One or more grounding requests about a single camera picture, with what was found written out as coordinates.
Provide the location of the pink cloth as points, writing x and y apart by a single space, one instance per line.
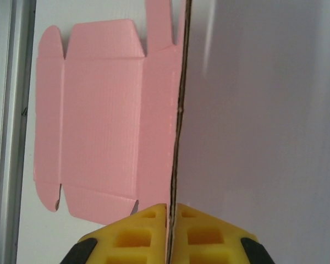
99 123

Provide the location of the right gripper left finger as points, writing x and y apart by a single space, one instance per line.
132 242

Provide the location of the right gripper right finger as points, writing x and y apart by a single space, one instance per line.
209 242

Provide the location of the aluminium table side rail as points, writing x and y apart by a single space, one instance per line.
13 110

